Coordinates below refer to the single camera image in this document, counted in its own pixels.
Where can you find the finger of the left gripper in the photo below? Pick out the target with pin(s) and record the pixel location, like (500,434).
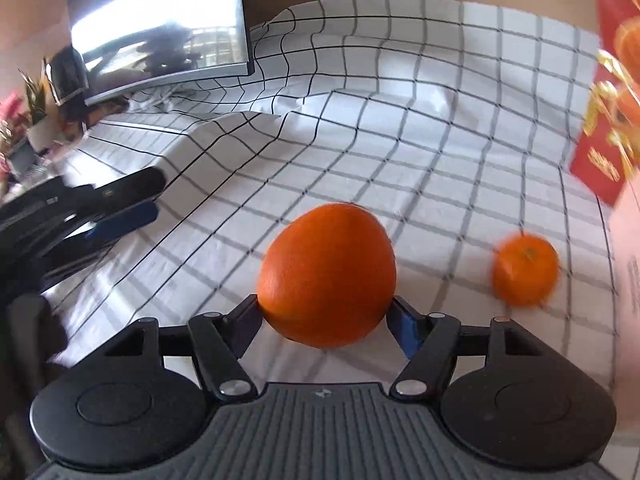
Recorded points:
(103,235)
(120,195)

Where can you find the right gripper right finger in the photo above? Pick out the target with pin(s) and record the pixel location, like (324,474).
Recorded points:
(429,343)

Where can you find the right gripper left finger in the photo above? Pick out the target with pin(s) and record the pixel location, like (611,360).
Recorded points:
(219,341)

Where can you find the large orange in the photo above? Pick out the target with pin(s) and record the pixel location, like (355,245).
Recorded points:
(329,278)

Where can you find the gloved left hand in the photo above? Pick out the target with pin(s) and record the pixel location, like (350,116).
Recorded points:
(30,335)

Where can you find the potted plant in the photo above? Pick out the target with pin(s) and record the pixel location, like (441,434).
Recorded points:
(19,113)

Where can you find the mandarin behind group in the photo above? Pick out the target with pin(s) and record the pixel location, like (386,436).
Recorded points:
(524,270)

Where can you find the black speaker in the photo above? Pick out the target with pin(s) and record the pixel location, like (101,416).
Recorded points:
(67,75)

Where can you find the black monitor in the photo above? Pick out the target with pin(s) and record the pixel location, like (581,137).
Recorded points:
(129,45)

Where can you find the white grid tablecloth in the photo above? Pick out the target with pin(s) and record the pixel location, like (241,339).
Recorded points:
(453,123)

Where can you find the pink gift box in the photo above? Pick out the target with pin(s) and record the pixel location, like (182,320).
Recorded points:
(624,226)

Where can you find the red snack bag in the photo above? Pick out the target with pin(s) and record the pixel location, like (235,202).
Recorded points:
(607,152)

